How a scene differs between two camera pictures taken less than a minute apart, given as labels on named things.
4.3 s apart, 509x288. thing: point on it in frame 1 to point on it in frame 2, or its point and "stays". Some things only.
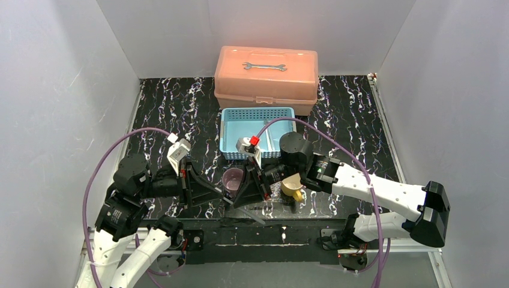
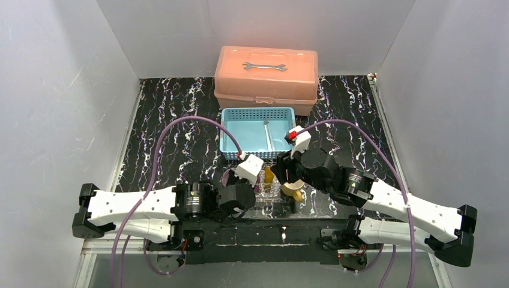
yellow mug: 292,186 stays
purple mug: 231,178 stays
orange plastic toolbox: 266,77 stays
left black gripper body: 186,182 to 246,191
